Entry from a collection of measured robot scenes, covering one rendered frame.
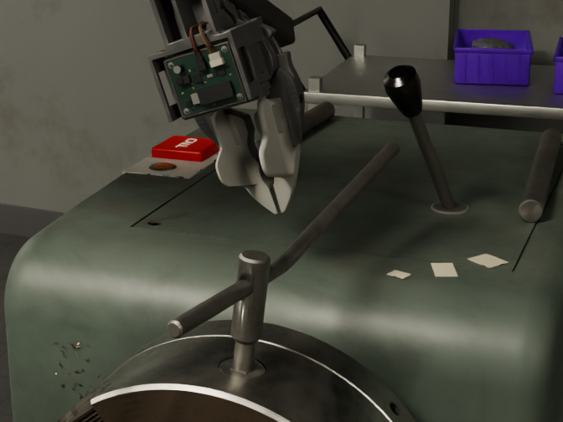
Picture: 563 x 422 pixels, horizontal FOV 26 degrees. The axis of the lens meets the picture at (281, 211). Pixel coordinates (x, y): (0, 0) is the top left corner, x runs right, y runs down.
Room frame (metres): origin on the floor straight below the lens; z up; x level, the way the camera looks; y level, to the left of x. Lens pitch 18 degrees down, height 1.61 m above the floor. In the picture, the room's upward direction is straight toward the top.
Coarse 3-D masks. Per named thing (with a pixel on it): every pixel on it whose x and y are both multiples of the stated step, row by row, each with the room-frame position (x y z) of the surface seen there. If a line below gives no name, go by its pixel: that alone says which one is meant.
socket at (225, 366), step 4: (228, 360) 0.80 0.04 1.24; (232, 360) 0.80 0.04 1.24; (220, 364) 0.79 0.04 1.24; (224, 364) 0.79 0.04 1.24; (228, 364) 0.79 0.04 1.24; (232, 364) 0.79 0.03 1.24; (256, 364) 0.80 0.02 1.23; (260, 364) 0.80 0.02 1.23; (220, 368) 0.79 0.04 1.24; (224, 368) 0.79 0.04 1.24; (228, 368) 0.79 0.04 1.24; (256, 368) 0.79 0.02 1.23; (260, 368) 0.79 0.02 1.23; (264, 368) 0.79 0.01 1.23; (224, 372) 0.78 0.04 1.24; (228, 372) 0.78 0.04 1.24; (232, 372) 0.78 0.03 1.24; (236, 372) 0.78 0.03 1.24; (252, 372) 0.79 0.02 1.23; (256, 372) 0.79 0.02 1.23; (260, 372) 0.79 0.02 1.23; (264, 372) 0.79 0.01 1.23; (236, 376) 0.78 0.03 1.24; (240, 376) 0.78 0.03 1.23; (244, 376) 0.78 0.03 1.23; (248, 376) 0.78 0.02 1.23; (252, 376) 0.78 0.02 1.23; (256, 376) 0.78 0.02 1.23
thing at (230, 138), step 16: (224, 112) 0.93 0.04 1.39; (240, 112) 0.94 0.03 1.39; (224, 128) 0.92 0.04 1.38; (240, 128) 0.93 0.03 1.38; (224, 144) 0.91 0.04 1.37; (240, 144) 0.93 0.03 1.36; (224, 160) 0.90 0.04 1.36; (240, 160) 0.92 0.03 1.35; (256, 160) 0.93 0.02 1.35; (224, 176) 0.89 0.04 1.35; (240, 176) 0.91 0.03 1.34; (256, 176) 0.93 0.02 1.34; (256, 192) 0.93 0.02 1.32; (272, 192) 0.92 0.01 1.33; (272, 208) 0.92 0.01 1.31
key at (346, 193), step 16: (384, 160) 0.97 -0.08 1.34; (368, 176) 0.94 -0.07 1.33; (352, 192) 0.92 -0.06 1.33; (336, 208) 0.89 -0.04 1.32; (320, 224) 0.87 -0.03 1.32; (304, 240) 0.85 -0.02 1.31; (288, 256) 0.83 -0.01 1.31; (272, 272) 0.80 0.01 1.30; (240, 288) 0.77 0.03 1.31; (208, 304) 0.73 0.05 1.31; (224, 304) 0.74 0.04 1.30; (176, 320) 0.70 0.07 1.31; (192, 320) 0.71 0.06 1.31; (176, 336) 0.70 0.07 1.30
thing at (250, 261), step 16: (240, 256) 0.79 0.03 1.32; (256, 256) 0.79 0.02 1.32; (240, 272) 0.78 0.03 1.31; (256, 272) 0.78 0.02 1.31; (256, 288) 0.78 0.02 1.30; (240, 304) 0.78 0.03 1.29; (256, 304) 0.78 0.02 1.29; (240, 320) 0.78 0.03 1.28; (256, 320) 0.78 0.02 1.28; (240, 336) 0.78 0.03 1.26; (256, 336) 0.78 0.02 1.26; (240, 352) 0.78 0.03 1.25; (240, 368) 0.78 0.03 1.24
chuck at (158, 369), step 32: (160, 352) 0.84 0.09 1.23; (192, 352) 0.82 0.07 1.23; (224, 352) 0.81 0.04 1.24; (256, 352) 0.81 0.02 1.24; (288, 352) 0.82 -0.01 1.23; (128, 384) 0.78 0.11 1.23; (160, 384) 0.76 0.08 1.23; (192, 384) 0.76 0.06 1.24; (224, 384) 0.76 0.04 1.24; (256, 384) 0.77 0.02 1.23; (288, 384) 0.78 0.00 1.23; (320, 384) 0.79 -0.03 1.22; (64, 416) 0.81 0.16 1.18; (128, 416) 0.77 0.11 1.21; (160, 416) 0.76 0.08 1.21; (192, 416) 0.75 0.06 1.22; (224, 416) 0.75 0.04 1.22; (256, 416) 0.74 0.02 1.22; (288, 416) 0.74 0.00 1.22; (320, 416) 0.75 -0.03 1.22; (352, 416) 0.77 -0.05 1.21; (384, 416) 0.80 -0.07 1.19
